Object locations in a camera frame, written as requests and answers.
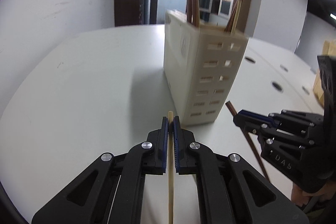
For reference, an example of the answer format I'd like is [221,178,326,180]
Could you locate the light bamboo chopstick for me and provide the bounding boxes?
[167,111,174,224]

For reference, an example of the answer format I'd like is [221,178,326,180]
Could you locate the person's right hand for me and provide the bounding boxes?
[290,184,335,207]

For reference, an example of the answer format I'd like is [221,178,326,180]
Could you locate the cream slotted utensil holder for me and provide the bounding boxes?
[163,10,248,126]

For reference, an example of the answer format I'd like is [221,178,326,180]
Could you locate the brown chopstick right compartment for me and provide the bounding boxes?
[224,0,243,33]

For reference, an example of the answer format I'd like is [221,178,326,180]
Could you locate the brown paper bag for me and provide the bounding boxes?
[313,40,335,107]

